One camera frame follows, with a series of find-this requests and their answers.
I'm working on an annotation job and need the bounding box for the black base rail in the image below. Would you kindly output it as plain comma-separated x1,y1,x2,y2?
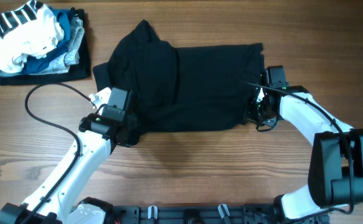
109,203,282,224

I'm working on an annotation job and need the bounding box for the grey folded garment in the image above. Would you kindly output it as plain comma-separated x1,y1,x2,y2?
0,16,85,78

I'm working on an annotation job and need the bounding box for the black t-shirt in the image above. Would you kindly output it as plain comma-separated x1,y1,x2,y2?
93,20,264,137

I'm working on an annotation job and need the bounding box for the blue folded garment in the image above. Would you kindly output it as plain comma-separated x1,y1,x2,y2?
0,7,75,75

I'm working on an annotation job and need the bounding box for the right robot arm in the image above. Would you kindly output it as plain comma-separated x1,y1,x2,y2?
243,66,363,223

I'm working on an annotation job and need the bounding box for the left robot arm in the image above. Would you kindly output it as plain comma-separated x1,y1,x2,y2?
0,88,134,223

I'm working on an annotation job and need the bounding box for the black folded garment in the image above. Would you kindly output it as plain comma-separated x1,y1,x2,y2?
0,8,91,86

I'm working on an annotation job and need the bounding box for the white black striped garment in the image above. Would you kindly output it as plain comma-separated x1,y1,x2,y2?
0,1,65,73

